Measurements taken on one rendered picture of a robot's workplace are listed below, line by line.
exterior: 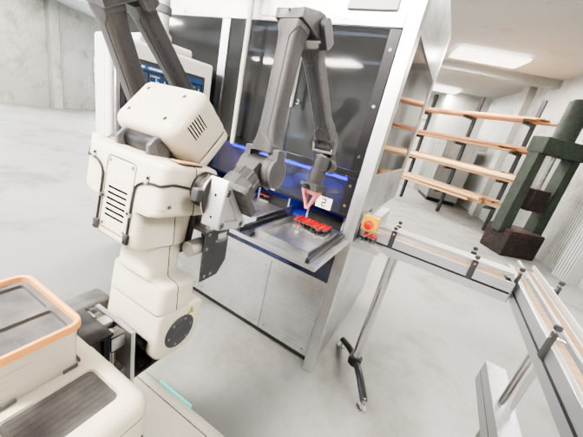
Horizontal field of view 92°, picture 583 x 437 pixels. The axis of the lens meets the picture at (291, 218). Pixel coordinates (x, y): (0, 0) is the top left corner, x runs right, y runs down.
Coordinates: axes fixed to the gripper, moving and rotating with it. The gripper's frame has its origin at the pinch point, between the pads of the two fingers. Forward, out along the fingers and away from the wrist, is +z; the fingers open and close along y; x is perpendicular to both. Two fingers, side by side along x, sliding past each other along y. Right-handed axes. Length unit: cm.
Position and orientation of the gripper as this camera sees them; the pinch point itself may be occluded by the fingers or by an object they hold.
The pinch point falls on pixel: (306, 206)
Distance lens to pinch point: 107.0
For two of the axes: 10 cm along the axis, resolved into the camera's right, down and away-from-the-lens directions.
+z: -2.9, 9.4, 1.9
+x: -8.4, -3.5, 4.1
